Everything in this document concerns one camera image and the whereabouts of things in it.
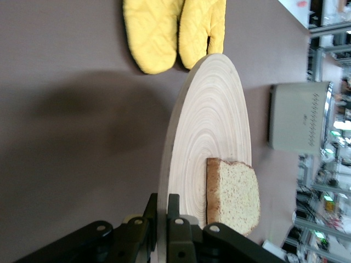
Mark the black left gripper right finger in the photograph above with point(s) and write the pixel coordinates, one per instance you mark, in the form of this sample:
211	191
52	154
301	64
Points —
181	246

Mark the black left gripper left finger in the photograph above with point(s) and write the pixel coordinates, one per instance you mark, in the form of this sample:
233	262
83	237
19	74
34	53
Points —
131	241

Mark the slice of toast bread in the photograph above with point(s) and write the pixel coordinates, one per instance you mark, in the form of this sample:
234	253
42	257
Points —
235	197

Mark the round light wooden plate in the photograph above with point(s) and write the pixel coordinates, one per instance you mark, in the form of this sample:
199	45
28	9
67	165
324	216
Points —
214	123

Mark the brown table cover sheet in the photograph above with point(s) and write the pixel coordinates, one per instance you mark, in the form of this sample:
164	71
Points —
68	137

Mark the chrome two-slot toaster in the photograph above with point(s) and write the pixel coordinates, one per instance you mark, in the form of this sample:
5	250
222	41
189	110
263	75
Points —
296	117

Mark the yellow quilted oven mitt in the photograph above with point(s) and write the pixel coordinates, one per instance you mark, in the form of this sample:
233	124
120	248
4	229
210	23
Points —
150	35
194	33

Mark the aluminium frame rack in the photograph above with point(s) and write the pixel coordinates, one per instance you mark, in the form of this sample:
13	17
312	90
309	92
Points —
321	52

